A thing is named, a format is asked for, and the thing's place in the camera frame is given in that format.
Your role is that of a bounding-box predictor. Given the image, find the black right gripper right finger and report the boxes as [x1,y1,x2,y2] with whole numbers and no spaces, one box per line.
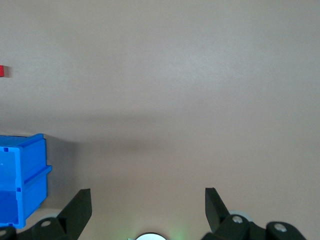
[201,187,307,240]

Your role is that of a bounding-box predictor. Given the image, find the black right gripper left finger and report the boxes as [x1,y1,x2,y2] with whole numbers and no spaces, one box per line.
[0,188,93,240]

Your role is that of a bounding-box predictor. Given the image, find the blue plastic storage bin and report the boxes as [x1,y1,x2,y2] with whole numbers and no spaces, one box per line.
[0,133,53,230]

